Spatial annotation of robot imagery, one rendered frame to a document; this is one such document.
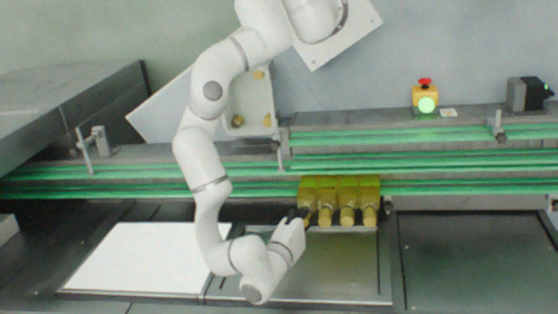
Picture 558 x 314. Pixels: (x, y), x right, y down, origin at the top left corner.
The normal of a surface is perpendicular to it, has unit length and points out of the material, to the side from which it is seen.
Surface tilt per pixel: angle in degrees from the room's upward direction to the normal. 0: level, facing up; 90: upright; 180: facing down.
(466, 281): 91
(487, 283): 90
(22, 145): 90
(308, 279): 90
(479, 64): 0
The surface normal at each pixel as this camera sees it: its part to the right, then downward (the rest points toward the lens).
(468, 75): -0.16, 0.43
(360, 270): -0.11, -0.90
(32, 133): 0.98, -0.03
